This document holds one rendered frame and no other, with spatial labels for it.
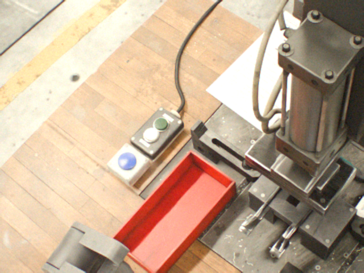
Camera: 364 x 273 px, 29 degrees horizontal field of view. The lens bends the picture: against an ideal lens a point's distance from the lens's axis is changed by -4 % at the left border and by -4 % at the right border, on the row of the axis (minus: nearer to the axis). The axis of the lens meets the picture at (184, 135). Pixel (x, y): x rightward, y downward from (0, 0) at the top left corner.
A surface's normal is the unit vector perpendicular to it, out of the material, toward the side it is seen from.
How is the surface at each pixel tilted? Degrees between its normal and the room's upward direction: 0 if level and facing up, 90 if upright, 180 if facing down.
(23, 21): 0
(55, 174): 0
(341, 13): 90
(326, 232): 0
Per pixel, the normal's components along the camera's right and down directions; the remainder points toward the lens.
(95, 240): -0.41, -0.60
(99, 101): -0.09, -0.47
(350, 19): -0.64, 0.70
